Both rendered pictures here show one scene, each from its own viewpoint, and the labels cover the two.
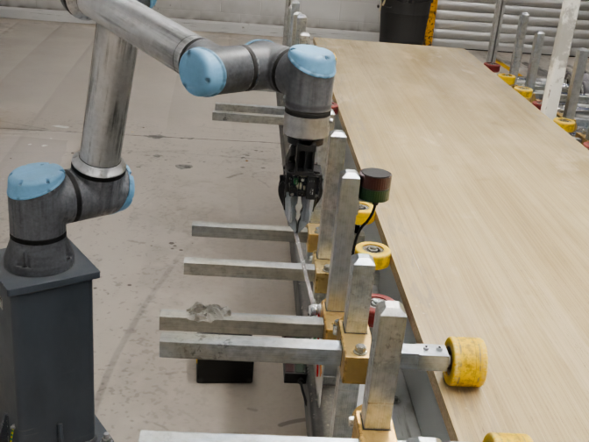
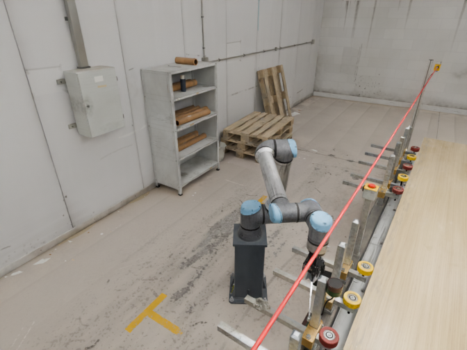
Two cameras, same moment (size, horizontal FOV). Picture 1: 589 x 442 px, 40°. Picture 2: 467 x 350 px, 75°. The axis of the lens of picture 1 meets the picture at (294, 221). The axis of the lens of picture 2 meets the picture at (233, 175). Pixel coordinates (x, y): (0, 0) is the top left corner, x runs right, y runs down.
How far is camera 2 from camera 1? 0.77 m
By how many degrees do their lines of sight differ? 36
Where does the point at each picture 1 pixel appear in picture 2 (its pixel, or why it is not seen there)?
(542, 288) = not seen: outside the picture
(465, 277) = (390, 335)
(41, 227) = (248, 225)
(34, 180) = (247, 209)
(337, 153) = (340, 253)
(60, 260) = (254, 237)
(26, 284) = (240, 243)
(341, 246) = (316, 305)
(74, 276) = (257, 244)
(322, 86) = (320, 235)
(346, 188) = (320, 285)
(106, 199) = not seen: hidden behind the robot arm
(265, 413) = not seen: hidden behind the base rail
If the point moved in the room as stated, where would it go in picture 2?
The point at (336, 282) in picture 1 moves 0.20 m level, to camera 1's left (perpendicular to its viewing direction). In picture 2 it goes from (313, 317) to (274, 293)
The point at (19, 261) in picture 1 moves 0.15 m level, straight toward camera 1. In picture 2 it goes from (240, 233) to (234, 246)
